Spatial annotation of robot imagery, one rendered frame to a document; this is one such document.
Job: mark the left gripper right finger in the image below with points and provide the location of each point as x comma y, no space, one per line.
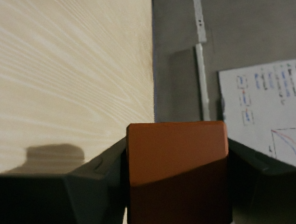
263,188

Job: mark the brown cube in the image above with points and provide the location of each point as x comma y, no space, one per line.
178,173

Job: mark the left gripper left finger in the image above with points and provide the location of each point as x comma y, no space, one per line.
98,198

